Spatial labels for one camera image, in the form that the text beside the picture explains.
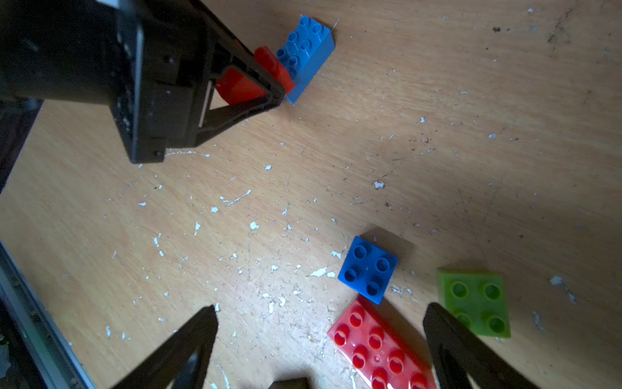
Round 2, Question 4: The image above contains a dark blue square lego brick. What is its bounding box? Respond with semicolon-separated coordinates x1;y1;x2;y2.
338;237;398;306

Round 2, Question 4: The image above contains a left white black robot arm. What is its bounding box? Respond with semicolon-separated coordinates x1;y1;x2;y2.
1;1;285;181

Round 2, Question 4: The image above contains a black square lego brick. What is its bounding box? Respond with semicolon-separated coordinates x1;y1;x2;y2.
269;377;310;389

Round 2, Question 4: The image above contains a light blue long lego brick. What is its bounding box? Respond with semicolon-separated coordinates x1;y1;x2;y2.
276;16;335;105

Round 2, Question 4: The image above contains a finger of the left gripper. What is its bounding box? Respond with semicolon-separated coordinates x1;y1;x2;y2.
194;14;285;146

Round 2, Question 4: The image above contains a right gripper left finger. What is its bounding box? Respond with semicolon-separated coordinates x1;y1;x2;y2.
115;306;218;388

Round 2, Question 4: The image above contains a long red lego brick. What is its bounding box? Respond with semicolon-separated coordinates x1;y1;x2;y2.
327;295;437;389

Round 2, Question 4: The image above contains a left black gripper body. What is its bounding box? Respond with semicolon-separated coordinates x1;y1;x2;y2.
111;1;220;164

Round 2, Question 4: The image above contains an aluminium front rail frame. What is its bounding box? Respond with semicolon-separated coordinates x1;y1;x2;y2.
1;247;95;388

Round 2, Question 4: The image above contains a small red lego brick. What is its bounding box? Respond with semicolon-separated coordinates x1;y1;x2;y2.
215;46;295;105

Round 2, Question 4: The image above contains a lime green square lego brick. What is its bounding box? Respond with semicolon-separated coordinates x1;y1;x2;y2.
437;268;511;338

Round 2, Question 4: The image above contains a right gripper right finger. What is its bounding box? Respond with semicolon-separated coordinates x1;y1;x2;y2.
423;302;537;389

